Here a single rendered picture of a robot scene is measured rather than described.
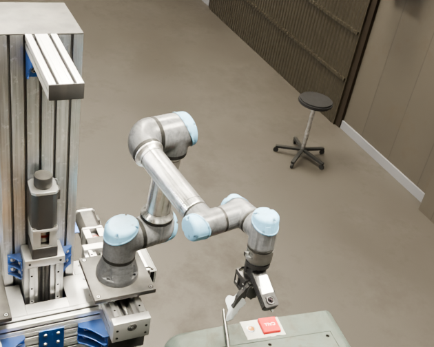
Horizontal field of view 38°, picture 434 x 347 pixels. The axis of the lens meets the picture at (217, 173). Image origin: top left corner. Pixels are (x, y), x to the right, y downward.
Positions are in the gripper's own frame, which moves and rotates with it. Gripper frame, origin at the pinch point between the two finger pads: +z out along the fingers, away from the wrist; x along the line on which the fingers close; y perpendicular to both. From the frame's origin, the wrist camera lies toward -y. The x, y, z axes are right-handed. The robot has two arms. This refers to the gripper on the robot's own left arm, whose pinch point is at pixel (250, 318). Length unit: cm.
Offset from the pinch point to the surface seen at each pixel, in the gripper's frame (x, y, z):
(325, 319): -34.6, 6.7, 14.9
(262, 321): -12.3, 10.6, 13.5
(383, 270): -198, 140, 128
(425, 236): -256, 164, 125
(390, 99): -283, 268, 59
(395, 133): -284, 252, 83
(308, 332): -25.7, 3.3, 15.3
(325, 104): -216, 267, 60
